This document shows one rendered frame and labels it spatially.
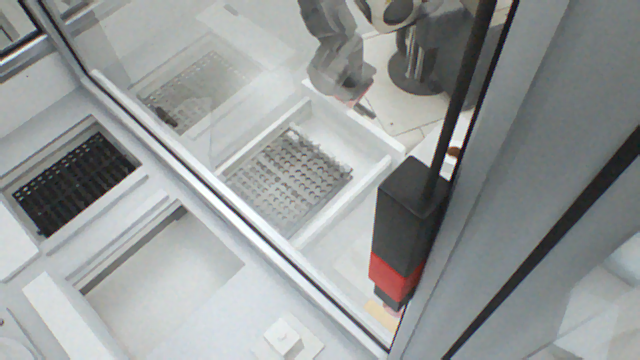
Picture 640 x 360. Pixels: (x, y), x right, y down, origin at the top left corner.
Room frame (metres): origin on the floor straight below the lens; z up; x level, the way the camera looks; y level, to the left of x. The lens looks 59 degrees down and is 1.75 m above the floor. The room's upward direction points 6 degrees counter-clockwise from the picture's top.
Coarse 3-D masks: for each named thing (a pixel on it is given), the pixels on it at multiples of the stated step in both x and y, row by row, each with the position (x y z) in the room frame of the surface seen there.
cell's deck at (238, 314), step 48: (0, 144) 0.66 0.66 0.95; (48, 144) 0.65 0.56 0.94; (0, 192) 0.55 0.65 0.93; (144, 192) 0.50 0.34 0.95; (240, 240) 0.38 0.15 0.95; (0, 288) 0.33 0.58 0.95; (240, 288) 0.29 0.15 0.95; (288, 288) 0.28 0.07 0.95; (48, 336) 0.24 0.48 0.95; (192, 336) 0.21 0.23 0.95; (240, 336) 0.21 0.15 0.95; (336, 336) 0.19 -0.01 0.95
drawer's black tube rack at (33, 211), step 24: (48, 168) 0.62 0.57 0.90; (72, 168) 0.61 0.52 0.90; (96, 168) 0.62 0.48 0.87; (120, 168) 0.60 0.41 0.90; (24, 192) 0.56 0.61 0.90; (48, 192) 0.56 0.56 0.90; (72, 192) 0.55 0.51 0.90; (96, 192) 0.54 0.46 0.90; (48, 216) 0.50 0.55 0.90; (72, 216) 0.51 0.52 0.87
